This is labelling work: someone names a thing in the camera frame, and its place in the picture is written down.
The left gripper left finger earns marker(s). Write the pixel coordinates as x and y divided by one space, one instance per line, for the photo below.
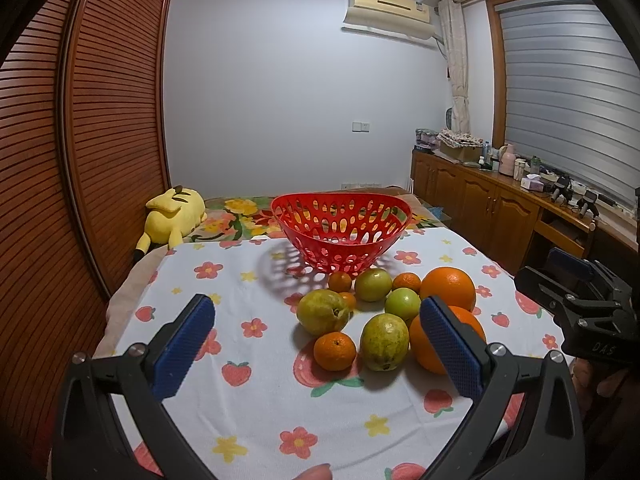
93 441

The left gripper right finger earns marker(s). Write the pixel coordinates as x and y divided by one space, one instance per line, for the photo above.
524 421

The large orange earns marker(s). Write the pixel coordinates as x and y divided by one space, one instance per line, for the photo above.
423 350
453 286

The large orange front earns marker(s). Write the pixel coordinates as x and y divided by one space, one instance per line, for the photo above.
423 350

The green apple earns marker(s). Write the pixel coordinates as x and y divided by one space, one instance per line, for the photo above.
403 302
373 285

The yellow-green pear front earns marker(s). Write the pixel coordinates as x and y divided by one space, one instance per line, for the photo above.
384 342

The yellow-green pear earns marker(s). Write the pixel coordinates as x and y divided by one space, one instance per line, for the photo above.
384 342
322 311

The medium mandarin front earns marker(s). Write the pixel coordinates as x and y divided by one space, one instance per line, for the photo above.
334 352

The small tangerine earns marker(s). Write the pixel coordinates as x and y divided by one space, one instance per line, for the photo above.
407 280
349 299
340 281

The red perforated plastic basket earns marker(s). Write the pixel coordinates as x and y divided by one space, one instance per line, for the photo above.
339 231

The person's left hand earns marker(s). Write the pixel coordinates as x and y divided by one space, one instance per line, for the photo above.
318 472

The wooden sideboard cabinet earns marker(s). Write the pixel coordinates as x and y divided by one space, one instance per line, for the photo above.
511 225

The white floral strawberry tablecloth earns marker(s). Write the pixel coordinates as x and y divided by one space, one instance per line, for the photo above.
254 404

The pink thermos jug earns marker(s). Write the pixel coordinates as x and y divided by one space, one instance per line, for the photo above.
507 158

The cardboard box with cloth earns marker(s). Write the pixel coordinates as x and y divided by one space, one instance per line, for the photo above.
460 146

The grey window blind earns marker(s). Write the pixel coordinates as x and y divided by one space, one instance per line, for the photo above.
572 93

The yellow Pikachu plush toy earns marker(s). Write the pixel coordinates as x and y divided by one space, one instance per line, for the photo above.
171 217

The colourful floral bed sheet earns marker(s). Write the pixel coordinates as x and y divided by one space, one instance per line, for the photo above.
231 219

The white tied curtain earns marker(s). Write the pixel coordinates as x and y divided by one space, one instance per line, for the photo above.
456 46

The wooden louvered wardrobe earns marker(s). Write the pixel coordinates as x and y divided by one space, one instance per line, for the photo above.
82 150

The white wall switch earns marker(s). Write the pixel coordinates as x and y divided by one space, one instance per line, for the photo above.
360 127

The wall air conditioner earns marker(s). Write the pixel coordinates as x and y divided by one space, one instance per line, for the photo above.
403 17

